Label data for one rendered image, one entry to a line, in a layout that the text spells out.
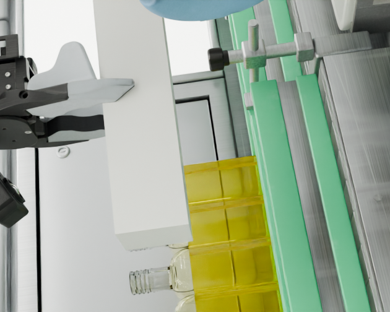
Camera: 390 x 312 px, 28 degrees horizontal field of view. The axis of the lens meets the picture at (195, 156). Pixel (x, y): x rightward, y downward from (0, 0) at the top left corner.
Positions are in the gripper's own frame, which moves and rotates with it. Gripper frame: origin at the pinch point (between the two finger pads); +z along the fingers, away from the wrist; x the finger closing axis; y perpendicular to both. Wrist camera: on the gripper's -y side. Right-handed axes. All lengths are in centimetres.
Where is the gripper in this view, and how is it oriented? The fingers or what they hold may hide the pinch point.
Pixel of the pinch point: (127, 109)
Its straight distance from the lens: 69.8
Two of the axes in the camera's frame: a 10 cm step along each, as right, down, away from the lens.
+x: 0.6, 3.3, 9.4
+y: -1.2, -9.3, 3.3
